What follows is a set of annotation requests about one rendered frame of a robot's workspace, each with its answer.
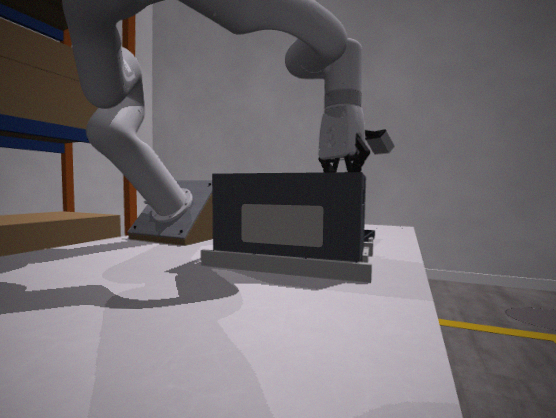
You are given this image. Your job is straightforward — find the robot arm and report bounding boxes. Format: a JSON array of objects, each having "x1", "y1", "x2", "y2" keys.
[{"x1": 62, "y1": 0, "x2": 362, "y2": 223}]

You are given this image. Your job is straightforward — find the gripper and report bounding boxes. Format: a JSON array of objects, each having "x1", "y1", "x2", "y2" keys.
[{"x1": 318, "y1": 104, "x2": 370, "y2": 172}]

